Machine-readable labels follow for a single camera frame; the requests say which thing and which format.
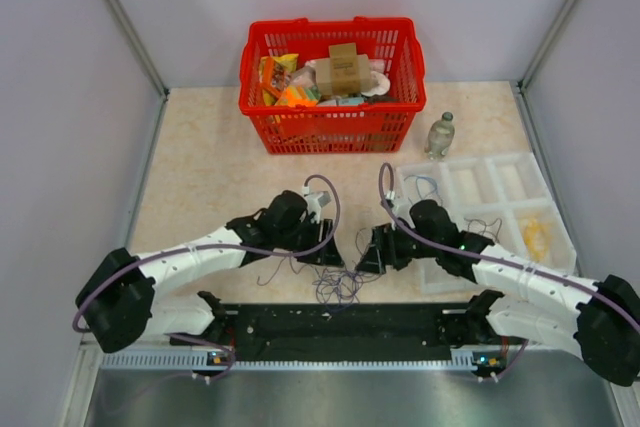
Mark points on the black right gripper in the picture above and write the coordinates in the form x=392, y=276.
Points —
x=382, y=251

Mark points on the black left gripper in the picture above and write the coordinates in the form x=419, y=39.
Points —
x=314, y=226

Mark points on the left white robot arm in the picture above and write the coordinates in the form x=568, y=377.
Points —
x=129, y=297

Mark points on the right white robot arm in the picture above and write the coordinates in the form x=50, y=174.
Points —
x=595, y=321

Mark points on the red plastic shopping basket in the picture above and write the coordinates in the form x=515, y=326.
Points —
x=337, y=124

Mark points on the white compartment tray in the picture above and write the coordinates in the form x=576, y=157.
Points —
x=503, y=197

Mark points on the clear plastic bottle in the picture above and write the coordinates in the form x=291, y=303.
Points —
x=440, y=137

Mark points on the orange sponge pack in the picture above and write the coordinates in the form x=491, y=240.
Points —
x=298, y=96

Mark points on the pink white plush item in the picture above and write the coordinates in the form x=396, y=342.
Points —
x=380, y=83

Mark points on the orange snack packet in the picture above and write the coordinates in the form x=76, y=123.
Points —
x=274, y=76

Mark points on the brown cardboard box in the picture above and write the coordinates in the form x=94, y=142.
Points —
x=343, y=72

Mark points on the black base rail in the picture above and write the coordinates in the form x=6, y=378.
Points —
x=386, y=332

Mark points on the white slotted cable duct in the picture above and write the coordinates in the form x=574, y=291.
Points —
x=206, y=361

